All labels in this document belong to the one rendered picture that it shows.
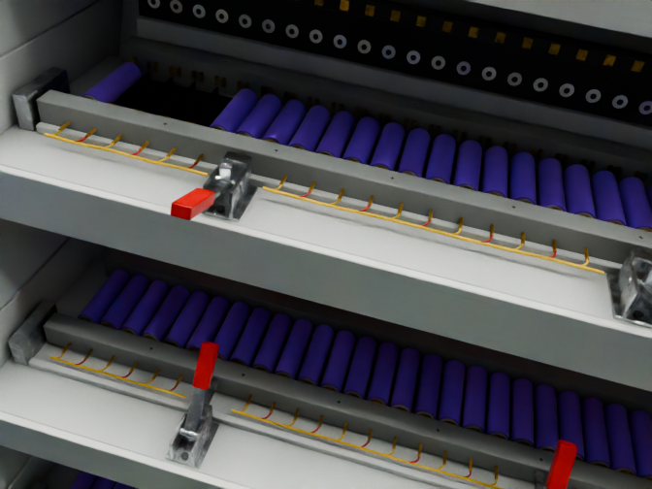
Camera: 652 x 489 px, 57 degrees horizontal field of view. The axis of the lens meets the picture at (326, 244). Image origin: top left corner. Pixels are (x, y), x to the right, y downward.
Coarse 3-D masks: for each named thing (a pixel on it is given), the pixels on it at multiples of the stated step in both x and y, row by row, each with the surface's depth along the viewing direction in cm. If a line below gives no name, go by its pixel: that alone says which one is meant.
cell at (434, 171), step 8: (440, 136) 47; (448, 136) 47; (440, 144) 46; (448, 144) 46; (432, 152) 45; (440, 152) 45; (448, 152) 45; (432, 160) 44; (440, 160) 44; (448, 160) 44; (432, 168) 43; (440, 168) 43; (448, 168) 43; (432, 176) 42; (440, 176) 42; (448, 176) 43
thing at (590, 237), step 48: (48, 96) 43; (144, 144) 42; (192, 144) 42; (240, 144) 42; (336, 192) 41; (384, 192) 40; (432, 192) 40; (480, 192) 40; (528, 240) 40; (576, 240) 39; (624, 240) 38
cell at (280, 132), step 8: (288, 104) 48; (296, 104) 48; (280, 112) 47; (288, 112) 46; (296, 112) 47; (304, 112) 48; (280, 120) 45; (288, 120) 46; (296, 120) 46; (272, 128) 44; (280, 128) 45; (288, 128) 45; (296, 128) 47; (264, 136) 44; (272, 136) 44; (280, 136) 44; (288, 136) 45; (280, 144) 44
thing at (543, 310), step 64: (0, 64) 41; (64, 64) 48; (320, 64) 50; (0, 128) 43; (576, 128) 48; (640, 128) 47; (0, 192) 41; (64, 192) 40; (128, 192) 40; (256, 192) 42; (192, 256) 41; (256, 256) 39; (320, 256) 38; (384, 256) 38; (448, 256) 39; (512, 256) 40; (448, 320) 38; (512, 320) 37; (576, 320) 36; (640, 384) 38
